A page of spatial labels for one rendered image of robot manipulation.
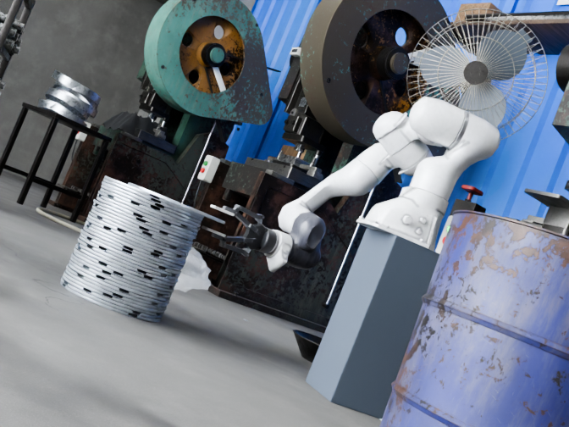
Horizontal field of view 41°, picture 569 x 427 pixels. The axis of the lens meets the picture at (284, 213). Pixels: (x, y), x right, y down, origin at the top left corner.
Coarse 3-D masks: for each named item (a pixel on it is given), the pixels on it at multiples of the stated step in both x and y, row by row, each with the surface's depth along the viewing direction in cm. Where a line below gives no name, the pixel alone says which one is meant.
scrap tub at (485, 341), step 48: (480, 240) 122; (528, 240) 116; (432, 288) 130; (480, 288) 119; (528, 288) 114; (432, 336) 124; (480, 336) 116; (528, 336) 112; (432, 384) 120; (480, 384) 115; (528, 384) 112
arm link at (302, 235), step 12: (300, 216) 238; (312, 216) 236; (300, 228) 236; (312, 228) 235; (324, 228) 238; (300, 240) 235; (312, 240) 236; (300, 252) 237; (312, 252) 239; (300, 264) 239; (312, 264) 241
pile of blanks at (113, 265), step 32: (128, 192) 197; (96, 224) 200; (128, 224) 196; (160, 224) 198; (192, 224) 205; (96, 256) 197; (128, 256) 196; (160, 256) 199; (96, 288) 196; (128, 288) 196; (160, 288) 202; (160, 320) 209
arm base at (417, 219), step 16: (416, 192) 201; (384, 208) 198; (400, 208) 198; (416, 208) 199; (432, 208) 200; (368, 224) 197; (384, 224) 197; (400, 224) 197; (416, 224) 198; (432, 224) 199; (416, 240) 196; (432, 240) 199
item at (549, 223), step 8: (528, 192) 243; (536, 192) 240; (544, 192) 237; (544, 200) 244; (552, 200) 240; (560, 200) 235; (568, 200) 235; (552, 208) 248; (560, 208) 246; (568, 208) 243; (552, 216) 247; (560, 216) 245; (568, 216) 242; (544, 224) 248; (552, 224) 246; (560, 224) 244; (568, 224) 242; (560, 232) 243; (568, 232) 242
